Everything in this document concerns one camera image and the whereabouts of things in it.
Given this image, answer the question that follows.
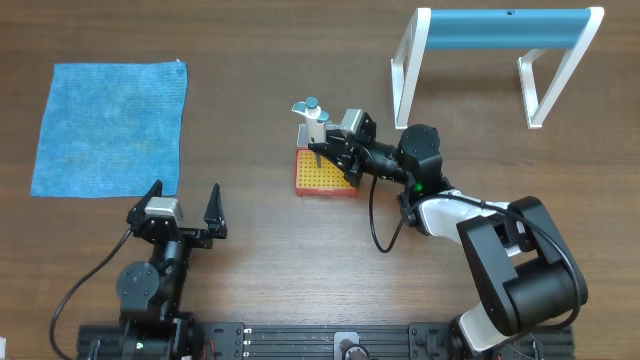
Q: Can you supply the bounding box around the mounting rail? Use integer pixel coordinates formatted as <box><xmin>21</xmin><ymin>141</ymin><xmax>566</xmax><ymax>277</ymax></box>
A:
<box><xmin>77</xmin><ymin>322</ymin><xmax>576</xmax><ymax>360</ymax></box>

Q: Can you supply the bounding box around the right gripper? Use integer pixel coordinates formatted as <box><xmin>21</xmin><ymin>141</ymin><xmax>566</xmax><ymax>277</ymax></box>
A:
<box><xmin>306</xmin><ymin>111</ymin><xmax>379</xmax><ymax>189</ymax></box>

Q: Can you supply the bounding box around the red and yellow tip box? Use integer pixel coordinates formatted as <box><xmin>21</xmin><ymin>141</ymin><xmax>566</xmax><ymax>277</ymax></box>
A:
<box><xmin>294</xmin><ymin>123</ymin><xmax>359</xmax><ymax>199</ymax></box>

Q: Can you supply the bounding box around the black cable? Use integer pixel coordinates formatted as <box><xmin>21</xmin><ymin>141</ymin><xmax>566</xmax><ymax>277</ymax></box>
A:
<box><xmin>48</xmin><ymin>227</ymin><xmax>135</xmax><ymax>360</ymax></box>
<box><xmin>368</xmin><ymin>173</ymin><xmax>585</xmax><ymax>335</ymax></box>

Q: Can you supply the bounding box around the blue cloth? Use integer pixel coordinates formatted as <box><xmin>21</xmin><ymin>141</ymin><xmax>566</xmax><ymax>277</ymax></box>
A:
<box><xmin>30</xmin><ymin>60</ymin><xmax>190</xmax><ymax>199</ymax></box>

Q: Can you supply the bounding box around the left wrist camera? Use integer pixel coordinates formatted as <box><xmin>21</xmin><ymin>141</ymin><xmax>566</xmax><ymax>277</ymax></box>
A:
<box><xmin>143</xmin><ymin>196</ymin><xmax>185</xmax><ymax>223</ymax></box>

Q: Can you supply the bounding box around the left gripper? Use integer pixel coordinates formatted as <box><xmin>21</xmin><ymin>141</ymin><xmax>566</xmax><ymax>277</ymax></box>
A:
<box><xmin>125</xmin><ymin>179</ymin><xmax>229</xmax><ymax>250</ymax></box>

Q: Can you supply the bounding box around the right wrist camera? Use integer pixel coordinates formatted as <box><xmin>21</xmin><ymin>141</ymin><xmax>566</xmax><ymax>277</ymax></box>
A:
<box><xmin>339</xmin><ymin>108</ymin><xmax>365</xmax><ymax>136</ymax></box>

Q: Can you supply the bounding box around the white and blue stand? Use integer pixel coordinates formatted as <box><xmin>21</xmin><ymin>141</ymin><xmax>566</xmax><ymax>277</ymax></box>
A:
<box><xmin>390</xmin><ymin>6</ymin><xmax>605</xmax><ymax>131</ymax></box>

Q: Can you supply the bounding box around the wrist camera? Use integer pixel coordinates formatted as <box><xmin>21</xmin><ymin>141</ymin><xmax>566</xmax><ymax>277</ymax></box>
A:
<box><xmin>143</xmin><ymin>196</ymin><xmax>185</xmax><ymax>223</ymax></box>
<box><xmin>339</xmin><ymin>108</ymin><xmax>365</xmax><ymax>136</ymax></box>

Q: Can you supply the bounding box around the white pipette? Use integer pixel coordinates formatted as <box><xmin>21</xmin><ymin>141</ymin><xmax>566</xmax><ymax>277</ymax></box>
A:
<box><xmin>291</xmin><ymin>96</ymin><xmax>332</xmax><ymax>169</ymax></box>

